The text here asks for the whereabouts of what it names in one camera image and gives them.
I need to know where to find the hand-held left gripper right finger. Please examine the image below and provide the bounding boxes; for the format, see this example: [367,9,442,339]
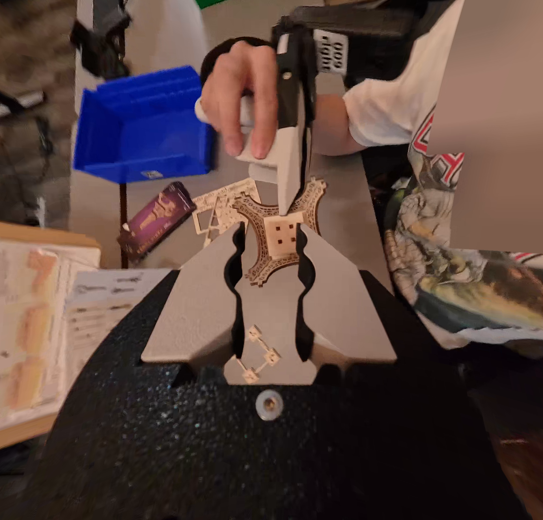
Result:
[296,224,398,367]

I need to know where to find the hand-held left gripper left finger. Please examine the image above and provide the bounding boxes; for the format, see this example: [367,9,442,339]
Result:
[141,222,247,371]

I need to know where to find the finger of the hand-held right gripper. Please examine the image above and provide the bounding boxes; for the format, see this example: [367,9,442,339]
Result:
[278,123,314,216]

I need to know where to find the wooden lattice tower base model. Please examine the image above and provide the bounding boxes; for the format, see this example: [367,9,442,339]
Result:
[231,177,328,287]

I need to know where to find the grey desk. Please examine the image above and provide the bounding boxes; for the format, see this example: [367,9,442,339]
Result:
[121,0,393,385]

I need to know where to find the person's right hand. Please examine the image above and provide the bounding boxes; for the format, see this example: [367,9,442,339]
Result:
[199,41,280,160]

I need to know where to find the laser-cut wooden puzzle sheet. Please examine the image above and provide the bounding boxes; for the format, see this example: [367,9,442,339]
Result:
[192,177,261,248]

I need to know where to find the purple puzzle box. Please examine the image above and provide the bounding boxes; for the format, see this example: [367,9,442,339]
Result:
[117,181,197,263]

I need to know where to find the blue plastic bin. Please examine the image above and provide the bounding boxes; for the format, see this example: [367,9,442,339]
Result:
[73,65,216,184]

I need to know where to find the instruction sheet with orange pictures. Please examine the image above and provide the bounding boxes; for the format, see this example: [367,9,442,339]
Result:
[0,239,102,429]

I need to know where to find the cardboard box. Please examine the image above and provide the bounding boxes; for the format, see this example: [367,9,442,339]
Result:
[0,221,102,449]

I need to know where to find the black stand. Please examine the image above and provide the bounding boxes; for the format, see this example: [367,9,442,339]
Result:
[70,0,132,80]

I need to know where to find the wooden square connector frame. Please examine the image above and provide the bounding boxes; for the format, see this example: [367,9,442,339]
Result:
[235,325,281,384]

